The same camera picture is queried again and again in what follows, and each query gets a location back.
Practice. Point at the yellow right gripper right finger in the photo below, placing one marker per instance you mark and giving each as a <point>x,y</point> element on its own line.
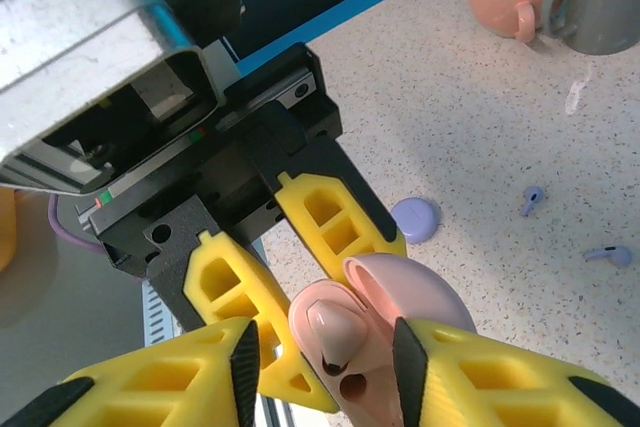
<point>500,387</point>

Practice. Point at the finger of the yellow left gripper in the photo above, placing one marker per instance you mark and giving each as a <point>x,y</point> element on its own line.
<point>345,197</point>
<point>225,272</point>

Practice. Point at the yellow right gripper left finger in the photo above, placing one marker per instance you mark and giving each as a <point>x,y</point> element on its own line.
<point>165,382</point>

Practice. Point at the purple earbud charging case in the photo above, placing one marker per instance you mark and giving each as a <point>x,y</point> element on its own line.
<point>417,219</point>

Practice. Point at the pink earbud charging case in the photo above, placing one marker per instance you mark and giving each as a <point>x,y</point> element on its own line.
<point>425,292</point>

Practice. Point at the grey ceramic mug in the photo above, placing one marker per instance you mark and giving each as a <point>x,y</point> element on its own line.
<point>600,2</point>

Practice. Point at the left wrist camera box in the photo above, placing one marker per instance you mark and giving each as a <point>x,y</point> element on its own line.
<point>75,47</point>

